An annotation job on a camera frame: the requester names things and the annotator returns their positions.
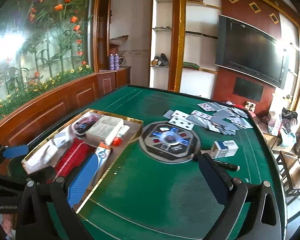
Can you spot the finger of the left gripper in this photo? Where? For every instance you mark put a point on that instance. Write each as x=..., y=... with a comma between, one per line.
x=12, y=152

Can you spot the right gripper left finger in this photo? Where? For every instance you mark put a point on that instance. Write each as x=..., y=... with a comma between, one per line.
x=81, y=180

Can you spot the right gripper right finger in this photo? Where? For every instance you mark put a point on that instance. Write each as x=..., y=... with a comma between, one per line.
x=216, y=177

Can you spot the black marker pen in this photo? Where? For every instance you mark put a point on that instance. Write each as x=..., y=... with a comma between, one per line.
x=227, y=166

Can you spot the blue white medicine box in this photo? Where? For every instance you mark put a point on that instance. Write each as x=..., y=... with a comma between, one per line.
x=223, y=149

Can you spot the red pouch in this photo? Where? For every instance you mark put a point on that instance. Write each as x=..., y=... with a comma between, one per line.
x=73, y=157

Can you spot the white plastic packet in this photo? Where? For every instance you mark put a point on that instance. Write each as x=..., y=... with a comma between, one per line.
x=48, y=154

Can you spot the white blue toothpaste box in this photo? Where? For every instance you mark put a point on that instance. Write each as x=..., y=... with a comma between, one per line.
x=102, y=152

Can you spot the gold-rimmed tray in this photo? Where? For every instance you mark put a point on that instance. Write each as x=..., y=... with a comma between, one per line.
x=134, y=131

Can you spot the white paper booklet box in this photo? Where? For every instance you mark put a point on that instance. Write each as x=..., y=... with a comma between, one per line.
x=105, y=129

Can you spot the white tube red cap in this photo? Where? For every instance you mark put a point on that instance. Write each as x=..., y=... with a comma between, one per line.
x=121, y=133

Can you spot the scattered playing card pile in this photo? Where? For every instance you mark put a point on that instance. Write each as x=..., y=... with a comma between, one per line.
x=215, y=117

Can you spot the face-up card near console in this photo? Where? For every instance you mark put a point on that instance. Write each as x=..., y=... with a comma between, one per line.
x=184, y=124

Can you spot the wooden chair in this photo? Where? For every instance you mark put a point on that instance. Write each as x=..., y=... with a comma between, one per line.
x=289, y=167

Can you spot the round table centre console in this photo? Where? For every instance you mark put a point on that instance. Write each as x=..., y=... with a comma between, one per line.
x=168, y=143

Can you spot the clothes pile on stool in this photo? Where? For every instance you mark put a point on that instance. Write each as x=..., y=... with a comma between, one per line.
x=281, y=125

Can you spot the flower mural window panel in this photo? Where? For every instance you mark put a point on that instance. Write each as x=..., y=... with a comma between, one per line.
x=43, y=44

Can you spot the purple spray can left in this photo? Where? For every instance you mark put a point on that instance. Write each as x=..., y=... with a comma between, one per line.
x=111, y=62

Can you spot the purple spray can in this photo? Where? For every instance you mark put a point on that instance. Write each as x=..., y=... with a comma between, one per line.
x=116, y=61
x=111, y=62

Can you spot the purple spray can right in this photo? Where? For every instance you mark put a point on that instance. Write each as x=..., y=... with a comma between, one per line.
x=116, y=61

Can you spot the shoes on shelf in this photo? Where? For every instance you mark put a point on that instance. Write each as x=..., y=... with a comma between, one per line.
x=161, y=61

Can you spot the black wall television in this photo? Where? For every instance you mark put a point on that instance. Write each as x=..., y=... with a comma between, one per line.
x=251, y=51

